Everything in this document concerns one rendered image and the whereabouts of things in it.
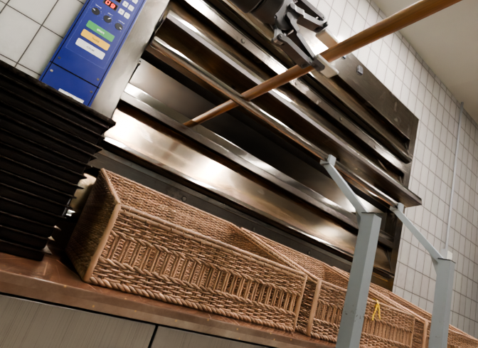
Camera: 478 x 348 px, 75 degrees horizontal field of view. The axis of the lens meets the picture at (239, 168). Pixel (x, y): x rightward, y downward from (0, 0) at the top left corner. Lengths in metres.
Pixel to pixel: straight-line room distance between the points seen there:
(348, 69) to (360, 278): 1.41
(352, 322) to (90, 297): 0.63
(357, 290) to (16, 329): 0.75
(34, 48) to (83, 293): 0.84
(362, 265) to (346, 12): 1.65
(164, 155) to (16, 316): 0.76
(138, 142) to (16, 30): 0.49
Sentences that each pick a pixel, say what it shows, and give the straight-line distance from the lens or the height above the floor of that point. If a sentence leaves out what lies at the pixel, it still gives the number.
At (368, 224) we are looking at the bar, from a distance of 0.97.
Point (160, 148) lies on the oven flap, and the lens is 1.21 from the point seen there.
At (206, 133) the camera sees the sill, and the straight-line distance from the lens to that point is 1.30.
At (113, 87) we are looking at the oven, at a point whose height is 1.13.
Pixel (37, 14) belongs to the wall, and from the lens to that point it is 1.27.
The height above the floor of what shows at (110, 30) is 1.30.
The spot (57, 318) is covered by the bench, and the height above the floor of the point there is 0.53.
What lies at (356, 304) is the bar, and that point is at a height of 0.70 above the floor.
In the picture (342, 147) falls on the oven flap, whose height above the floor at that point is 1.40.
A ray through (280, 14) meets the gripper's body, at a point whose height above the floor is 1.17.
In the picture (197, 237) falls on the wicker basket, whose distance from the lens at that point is 0.71.
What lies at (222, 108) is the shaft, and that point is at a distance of 1.11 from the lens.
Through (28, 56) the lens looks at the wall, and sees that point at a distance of 1.21.
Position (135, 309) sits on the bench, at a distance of 0.63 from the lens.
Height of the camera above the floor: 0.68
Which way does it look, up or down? 17 degrees up
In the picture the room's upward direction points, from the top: 19 degrees clockwise
